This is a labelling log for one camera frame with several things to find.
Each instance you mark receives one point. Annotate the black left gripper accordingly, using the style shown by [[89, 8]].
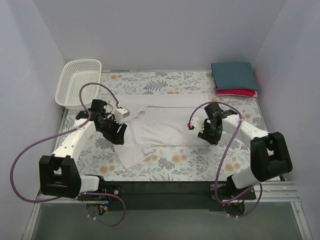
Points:
[[116, 132]]

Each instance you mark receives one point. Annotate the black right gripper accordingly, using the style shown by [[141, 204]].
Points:
[[208, 136]]

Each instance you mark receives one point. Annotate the white t shirt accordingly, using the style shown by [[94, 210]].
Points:
[[157, 120]]

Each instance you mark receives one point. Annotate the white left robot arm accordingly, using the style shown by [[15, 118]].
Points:
[[58, 172]]

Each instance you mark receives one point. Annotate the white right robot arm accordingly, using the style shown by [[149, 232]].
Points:
[[269, 154]]

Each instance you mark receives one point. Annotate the folded red t shirt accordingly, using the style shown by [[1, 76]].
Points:
[[235, 92]]

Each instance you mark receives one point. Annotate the folded pink t shirt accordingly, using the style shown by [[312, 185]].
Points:
[[256, 94]]

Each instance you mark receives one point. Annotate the folded teal t shirt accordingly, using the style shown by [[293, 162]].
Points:
[[234, 75]]

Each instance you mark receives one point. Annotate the white plastic basket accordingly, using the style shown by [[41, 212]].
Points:
[[78, 84]]

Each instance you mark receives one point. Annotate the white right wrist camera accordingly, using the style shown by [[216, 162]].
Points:
[[196, 123]]

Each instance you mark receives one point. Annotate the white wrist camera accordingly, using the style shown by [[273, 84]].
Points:
[[120, 114], [196, 123]]

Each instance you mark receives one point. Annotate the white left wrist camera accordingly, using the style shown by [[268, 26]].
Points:
[[120, 114]]

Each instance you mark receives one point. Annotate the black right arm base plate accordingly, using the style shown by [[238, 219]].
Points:
[[224, 192]]

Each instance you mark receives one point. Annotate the aluminium frame rail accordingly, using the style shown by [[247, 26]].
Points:
[[173, 211]]

